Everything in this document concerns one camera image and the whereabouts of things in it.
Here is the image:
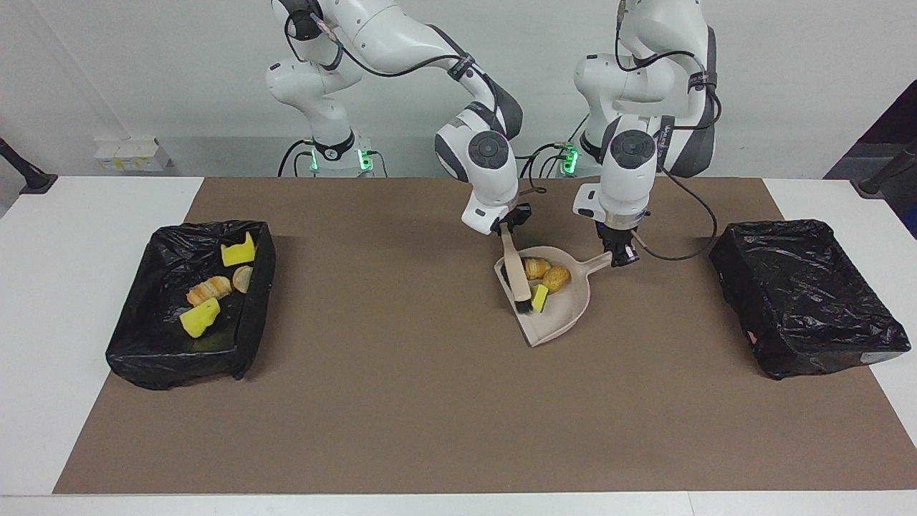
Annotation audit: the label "green and yellow sponge piece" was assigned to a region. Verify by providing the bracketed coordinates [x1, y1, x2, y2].
[179, 297, 221, 339]

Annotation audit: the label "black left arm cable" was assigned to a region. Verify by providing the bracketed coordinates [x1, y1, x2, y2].
[615, 0, 723, 262]

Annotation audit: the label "black stand pole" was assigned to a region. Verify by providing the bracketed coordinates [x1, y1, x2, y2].
[858, 141, 917, 198]
[0, 138, 58, 196]

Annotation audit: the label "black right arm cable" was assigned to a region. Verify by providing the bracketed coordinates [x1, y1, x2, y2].
[287, 0, 502, 144]

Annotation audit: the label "yellow sponge chunk with dot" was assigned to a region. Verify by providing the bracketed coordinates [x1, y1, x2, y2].
[220, 231, 256, 267]

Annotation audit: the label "beige plastic dustpan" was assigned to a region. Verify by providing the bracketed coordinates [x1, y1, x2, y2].
[494, 246, 615, 348]

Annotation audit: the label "dark background panel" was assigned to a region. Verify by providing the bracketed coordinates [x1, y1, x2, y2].
[824, 80, 917, 180]

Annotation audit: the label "large striped bread chunk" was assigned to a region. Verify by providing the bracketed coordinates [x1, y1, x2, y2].
[186, 275, 233, 307]

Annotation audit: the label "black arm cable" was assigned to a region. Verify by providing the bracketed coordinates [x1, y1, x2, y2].
[615, 0, 723, 262]
[287, 0, 502, 144]

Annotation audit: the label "beige hand brush black bristles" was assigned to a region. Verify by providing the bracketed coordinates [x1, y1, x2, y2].
[500, 226, 534, 316]

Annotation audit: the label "brown paper table mat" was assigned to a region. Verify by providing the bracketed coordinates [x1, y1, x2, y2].
[54, 177, 917, 495]

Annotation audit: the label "white wall power box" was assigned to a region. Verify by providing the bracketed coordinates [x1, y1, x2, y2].
[95, 138, 173, 173]

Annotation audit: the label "black bag lined bin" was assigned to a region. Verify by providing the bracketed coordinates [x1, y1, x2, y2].
[105, 220, 277, 391]
[709, 219, 912, 381]

